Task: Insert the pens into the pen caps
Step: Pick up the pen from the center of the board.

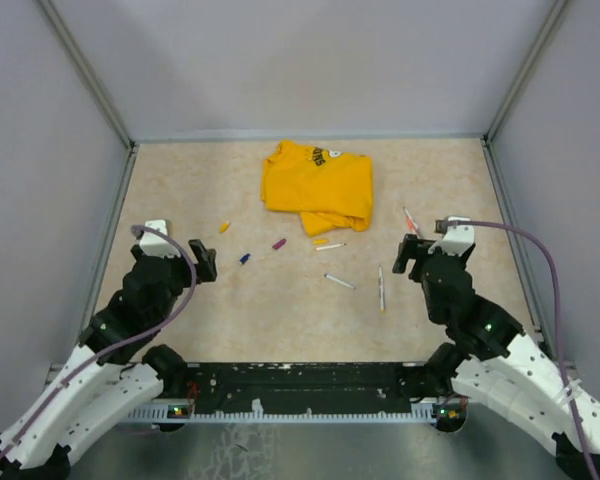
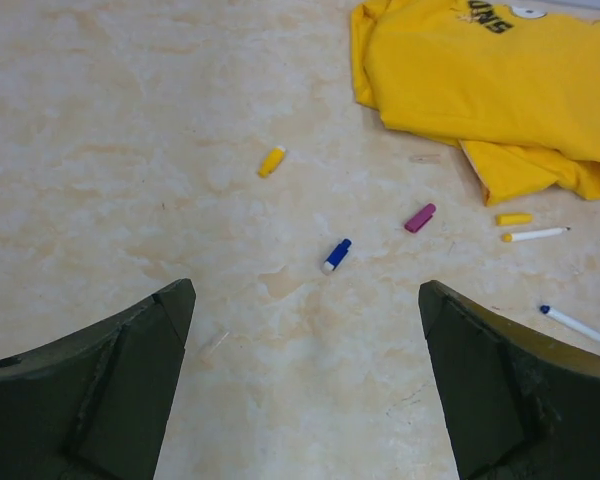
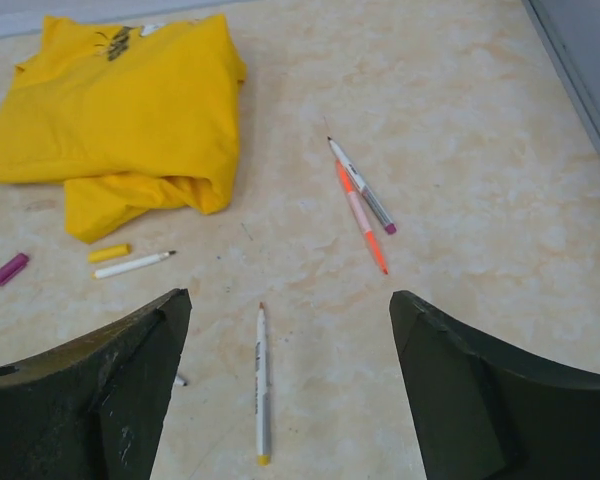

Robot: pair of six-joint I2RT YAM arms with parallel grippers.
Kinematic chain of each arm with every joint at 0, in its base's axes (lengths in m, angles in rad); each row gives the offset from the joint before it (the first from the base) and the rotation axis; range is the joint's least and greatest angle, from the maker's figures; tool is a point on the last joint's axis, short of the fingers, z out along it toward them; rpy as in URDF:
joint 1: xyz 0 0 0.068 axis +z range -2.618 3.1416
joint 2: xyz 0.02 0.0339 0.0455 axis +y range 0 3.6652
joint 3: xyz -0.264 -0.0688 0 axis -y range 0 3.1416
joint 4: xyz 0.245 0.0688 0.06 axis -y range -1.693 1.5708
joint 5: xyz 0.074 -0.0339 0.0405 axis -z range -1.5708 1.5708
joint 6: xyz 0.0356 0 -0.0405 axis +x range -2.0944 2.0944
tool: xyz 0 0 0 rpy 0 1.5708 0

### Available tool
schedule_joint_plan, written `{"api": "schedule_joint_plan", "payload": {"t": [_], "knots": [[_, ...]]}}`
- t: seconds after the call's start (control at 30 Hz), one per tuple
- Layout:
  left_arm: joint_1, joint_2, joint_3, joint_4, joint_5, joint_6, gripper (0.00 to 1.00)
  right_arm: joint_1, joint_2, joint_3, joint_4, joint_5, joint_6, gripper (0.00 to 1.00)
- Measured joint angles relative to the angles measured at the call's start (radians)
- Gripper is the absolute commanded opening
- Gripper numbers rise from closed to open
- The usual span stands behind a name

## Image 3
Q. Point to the yellow marker cap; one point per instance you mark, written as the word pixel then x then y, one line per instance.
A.
pixel 109 253

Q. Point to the white yellow whiteboard marker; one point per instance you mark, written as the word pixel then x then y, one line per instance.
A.
pixel 262 410

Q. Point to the white purple-end pen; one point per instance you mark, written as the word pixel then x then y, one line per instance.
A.
pixel 363 188

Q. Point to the purple marker cap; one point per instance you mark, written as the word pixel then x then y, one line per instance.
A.
pixel 13 267

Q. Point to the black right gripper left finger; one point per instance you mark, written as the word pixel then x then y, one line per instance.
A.
pixel 94 407

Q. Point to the yellow folded t-shirt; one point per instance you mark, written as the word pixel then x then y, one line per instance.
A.
pixel 127 119

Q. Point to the thin white yellow-end pen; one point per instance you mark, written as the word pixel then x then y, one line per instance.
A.
pixel 132 265

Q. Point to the orange pink highlighter pen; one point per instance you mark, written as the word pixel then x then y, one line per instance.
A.
pixel 361 218

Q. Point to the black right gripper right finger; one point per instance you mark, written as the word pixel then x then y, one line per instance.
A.
pixel 485 409

